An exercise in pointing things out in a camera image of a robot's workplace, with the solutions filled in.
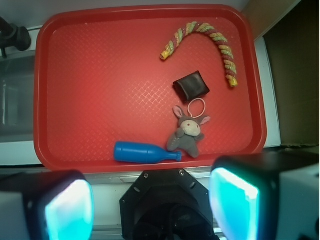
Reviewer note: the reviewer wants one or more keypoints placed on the red plastic tray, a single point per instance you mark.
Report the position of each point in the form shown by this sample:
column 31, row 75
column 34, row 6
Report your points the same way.
column 106, row 75

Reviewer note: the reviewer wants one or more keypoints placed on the grey plush donkey keychain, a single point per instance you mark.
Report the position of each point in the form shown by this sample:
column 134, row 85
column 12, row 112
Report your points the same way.
column 188, row 133

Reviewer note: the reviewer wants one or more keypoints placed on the black octagonal mount plate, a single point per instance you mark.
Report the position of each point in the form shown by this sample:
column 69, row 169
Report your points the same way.
column 167, row 205

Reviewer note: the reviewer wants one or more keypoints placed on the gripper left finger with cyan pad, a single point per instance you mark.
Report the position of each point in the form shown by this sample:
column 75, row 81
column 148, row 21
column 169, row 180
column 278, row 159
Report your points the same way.
column 55, row 205

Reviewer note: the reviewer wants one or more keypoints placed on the dark brown leather pouch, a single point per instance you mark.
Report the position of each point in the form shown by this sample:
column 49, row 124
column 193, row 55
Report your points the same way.
column 191, row 87

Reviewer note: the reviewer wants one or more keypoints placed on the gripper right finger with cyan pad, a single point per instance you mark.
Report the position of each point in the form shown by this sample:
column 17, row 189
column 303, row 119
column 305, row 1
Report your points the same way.
column 273, row 195

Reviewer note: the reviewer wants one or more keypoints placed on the black clamp knob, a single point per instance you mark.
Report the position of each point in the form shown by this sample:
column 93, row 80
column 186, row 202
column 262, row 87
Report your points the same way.
column 13, row 36

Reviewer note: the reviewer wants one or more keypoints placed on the blue plastic toy bottle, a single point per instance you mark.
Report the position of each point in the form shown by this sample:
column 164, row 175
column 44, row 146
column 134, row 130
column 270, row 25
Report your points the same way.
column 143, row 153

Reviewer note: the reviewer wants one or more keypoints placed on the brown cardboard box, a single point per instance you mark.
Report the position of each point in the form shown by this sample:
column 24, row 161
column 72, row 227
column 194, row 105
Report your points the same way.
column 294, row 53

